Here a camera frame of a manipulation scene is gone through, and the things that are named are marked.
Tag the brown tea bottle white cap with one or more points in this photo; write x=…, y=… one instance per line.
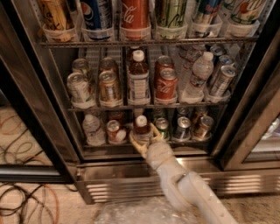
x=142, y=130

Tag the red coca-cola can rear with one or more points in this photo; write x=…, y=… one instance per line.
x=163, y=61

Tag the clear water bottle bottom shelf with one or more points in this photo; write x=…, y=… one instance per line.
x=93, y=130

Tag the red coca-cola can front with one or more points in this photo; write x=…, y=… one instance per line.
x=166, y=85

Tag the tea bottle middle shelf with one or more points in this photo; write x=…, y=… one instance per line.
x=138, y=79

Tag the silver can middle shelf right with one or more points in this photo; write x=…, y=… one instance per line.
x=223, y=80

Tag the green soda can bottom shelf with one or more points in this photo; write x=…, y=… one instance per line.
x=162, y=126

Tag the blue red can top shelf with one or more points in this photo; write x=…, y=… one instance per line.
x=204, y=14

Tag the white green can top shelf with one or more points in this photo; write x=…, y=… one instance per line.
x=244, y=15

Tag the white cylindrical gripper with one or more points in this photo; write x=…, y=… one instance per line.
x=159, y=153

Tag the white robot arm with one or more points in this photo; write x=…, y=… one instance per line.
x=180, y=186

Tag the orange can middle shelf rear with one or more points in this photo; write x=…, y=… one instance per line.
x=108, y=64

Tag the brown soda can bottom shelf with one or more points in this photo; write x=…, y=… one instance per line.
x=203, y=127

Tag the yellow can top shelf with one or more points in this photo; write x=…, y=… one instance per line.
x=58, y=23

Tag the clear water bottle middle shelf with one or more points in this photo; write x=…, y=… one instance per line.
x=201, y=71

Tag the orange can middle shelf front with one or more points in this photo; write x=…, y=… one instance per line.
x=109, y=89

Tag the clear plastic bag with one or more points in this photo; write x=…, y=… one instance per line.
x=155, y=210

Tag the fridge bottom grille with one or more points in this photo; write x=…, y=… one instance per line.
x=133, y=180

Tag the blue pepsi can top shelf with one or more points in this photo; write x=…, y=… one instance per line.
x=98, y=18

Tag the white can middle shelf rear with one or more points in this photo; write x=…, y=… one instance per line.
x=81, y=66

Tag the blue soda can bottom shelf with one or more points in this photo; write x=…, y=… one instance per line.
x=182, y=130

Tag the white can middle shelf front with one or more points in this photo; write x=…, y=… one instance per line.
x=80, y=90

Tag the clear water bottle shelf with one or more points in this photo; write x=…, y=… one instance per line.
x=201, y=71
x=93, y=130

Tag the red soda can bottom shelf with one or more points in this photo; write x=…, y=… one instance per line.
x=116, y=134

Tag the orange can shelf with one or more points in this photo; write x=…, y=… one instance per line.
x=108, y=64
x=109, y=89

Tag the red coca-cola can top shelf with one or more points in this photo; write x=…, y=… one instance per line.
x=135, y=18

